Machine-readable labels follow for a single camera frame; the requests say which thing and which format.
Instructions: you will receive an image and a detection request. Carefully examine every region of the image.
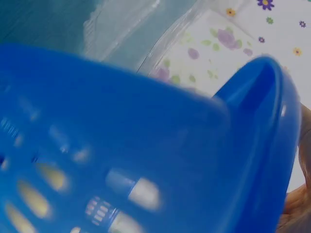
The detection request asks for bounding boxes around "clear plastic sheet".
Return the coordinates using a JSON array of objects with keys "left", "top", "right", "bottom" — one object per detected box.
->
[{"left": 81, "top": 0, "right": 212, "bottom": 73}]

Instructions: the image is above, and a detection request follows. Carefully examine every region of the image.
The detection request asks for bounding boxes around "blue plastic slotted basket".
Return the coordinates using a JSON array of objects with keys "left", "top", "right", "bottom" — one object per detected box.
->
[{"left": 0, "top": 43, "right": 303, "bottom": 233}]

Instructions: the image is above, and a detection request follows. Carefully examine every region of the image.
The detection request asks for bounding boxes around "person's right hand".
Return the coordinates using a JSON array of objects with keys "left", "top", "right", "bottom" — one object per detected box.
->
[{"left": 276, "top": 101, "right": 311, "bottom": 233}]

